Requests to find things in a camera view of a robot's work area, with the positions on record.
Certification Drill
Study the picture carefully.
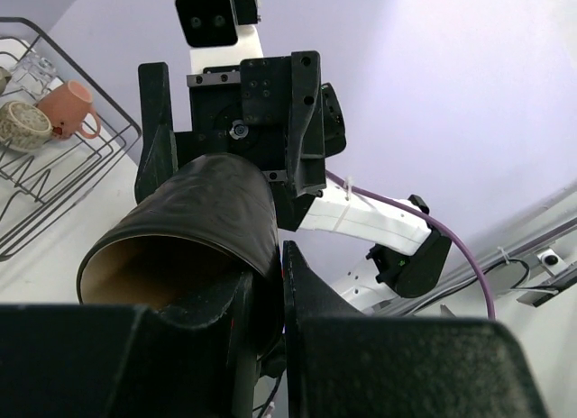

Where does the orange mug white inside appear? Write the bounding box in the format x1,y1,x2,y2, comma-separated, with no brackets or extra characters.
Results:
36,80,101,141

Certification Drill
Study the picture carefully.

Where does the grey-green ceramic cup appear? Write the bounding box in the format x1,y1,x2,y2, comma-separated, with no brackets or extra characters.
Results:
0,67,12,95

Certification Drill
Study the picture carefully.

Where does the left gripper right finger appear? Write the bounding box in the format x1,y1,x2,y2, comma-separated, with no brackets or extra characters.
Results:
282,241,548,417

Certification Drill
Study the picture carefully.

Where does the aluminium frame rail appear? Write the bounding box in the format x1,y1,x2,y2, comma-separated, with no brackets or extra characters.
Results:
432,178,577,320

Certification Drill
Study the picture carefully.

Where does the black wire dish rack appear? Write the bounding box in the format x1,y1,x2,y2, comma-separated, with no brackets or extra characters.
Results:
1,16,142,261

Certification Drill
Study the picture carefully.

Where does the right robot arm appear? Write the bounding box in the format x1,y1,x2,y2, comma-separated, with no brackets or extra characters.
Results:
134,50,453,312

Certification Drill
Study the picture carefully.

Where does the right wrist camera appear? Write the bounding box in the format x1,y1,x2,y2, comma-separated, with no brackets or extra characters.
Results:
175,0,263,74

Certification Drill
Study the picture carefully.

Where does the small beige speckled cup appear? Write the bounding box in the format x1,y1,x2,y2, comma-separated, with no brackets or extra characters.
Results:
1,101,52,153

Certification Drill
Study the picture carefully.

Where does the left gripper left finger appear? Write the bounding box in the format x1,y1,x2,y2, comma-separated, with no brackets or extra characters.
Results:
1,273,255,417

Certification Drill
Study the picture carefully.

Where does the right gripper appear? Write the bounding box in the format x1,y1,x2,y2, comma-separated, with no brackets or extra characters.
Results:
134,50,346,232

